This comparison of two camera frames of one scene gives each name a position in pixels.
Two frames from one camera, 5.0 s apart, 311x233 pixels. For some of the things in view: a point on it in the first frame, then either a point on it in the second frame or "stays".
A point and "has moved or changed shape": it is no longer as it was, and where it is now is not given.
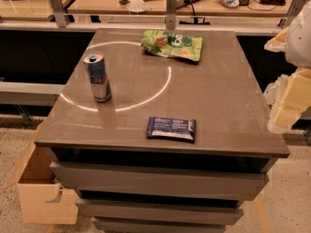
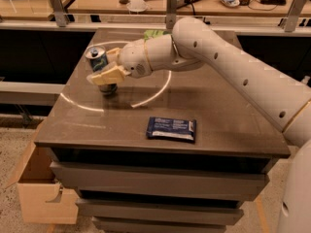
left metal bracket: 57,6 stays
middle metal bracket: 171,8 stays
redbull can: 100,83 has moved or changed shape
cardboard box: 44,200 stays
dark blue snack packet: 172,128 stays
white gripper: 300,38 → 133,59
